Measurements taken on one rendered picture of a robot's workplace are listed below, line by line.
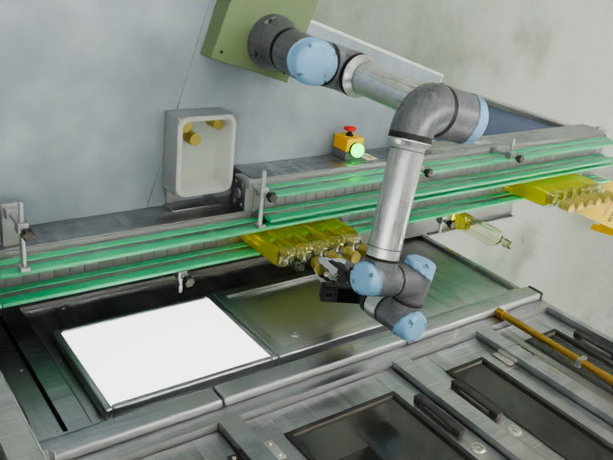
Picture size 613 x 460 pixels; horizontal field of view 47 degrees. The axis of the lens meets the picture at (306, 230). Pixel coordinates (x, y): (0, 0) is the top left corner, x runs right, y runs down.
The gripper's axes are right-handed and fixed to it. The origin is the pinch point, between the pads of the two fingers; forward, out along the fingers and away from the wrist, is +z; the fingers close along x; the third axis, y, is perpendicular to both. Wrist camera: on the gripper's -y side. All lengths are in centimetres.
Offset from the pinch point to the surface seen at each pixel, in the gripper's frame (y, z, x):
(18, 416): -91, -52, 23
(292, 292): 0.0, 10.3, -12.7
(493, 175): 98, 24, 6
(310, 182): 14.1, 25.4, 13.3
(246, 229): -10.0, 21.1, 4.2
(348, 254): 11.7, 2.2, 0.8
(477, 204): 89, 22, -3
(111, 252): -49, 22, 4
